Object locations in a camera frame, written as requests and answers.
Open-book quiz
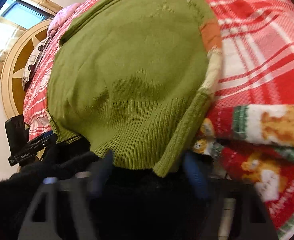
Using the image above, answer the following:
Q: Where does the beige curtain left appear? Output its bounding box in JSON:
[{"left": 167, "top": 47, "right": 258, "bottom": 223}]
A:
[{"left": 0, "top": 16, "right": 26, "bottom": 78}]

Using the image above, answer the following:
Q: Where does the green striped knit sweater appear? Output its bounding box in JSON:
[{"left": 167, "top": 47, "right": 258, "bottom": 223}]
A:
[{"left": 47, "top": 0, "right": 223, "bottom": 177}]

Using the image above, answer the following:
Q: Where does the window with dark frame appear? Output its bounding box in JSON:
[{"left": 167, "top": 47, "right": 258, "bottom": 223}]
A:
[{"left": 0, "top": 0, "right": 54, "bottom": 29}]

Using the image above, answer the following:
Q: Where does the beige curtain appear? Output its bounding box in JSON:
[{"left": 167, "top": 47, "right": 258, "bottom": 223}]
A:
[
  {"left": 0, "top": 16, "right": 26, "bottom": 78},
  {"left": 21, "top": 0, "right": 63, "bottom": 15}
]

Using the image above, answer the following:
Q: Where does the beige curtain right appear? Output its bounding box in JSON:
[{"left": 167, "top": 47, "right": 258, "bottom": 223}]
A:
[{"left": 21, "top": 0, "right": 63, "bottom": 15}]

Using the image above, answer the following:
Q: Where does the beige wooden headboard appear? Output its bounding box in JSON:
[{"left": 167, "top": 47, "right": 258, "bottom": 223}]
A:
[{"left": 1, "top": 19, "right": 52, "bottom": 119}]

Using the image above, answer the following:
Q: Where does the red plaid bed cover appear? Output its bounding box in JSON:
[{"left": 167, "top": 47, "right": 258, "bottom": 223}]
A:
[{"left": 23, "top": 0, "right": 294, "bottom": 147}]

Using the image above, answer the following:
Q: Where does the red cartoon fleece blanket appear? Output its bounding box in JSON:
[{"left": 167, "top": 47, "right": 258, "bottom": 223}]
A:
[{"left": 192, "top": 105, "right": 294, "bottom": 239}]

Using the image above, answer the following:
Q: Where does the pink pillow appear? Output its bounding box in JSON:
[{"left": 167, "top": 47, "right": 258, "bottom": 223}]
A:
[{"left": 47, "top": 3, "right": 81, "bottom": 37}]

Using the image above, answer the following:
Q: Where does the patterned white brown pillow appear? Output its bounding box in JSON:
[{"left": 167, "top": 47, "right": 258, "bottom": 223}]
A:
[{"left": 22, "top": 36, "right": 52, "bottom": 91}]

